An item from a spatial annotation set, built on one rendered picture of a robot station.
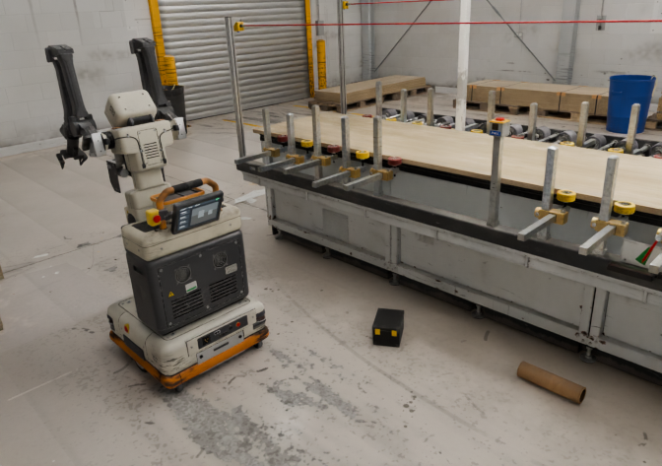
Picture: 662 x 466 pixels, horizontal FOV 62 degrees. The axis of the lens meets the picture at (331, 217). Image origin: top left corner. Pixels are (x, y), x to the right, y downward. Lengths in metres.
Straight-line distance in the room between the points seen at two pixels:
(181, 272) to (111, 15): 6.86
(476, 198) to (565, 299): 0.68
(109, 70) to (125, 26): 0.71
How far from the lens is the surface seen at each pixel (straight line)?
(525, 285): 3.15
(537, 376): 2.89
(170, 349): 2.77
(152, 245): 2.61
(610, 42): 10.04
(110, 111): 2.94
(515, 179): 2.88
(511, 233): 2.75
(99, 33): 9.15
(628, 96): 8.14
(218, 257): 2.83
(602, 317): 3.01
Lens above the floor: 1.75
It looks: 21 degrees down
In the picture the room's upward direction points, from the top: 3 degrees counter-clockwise
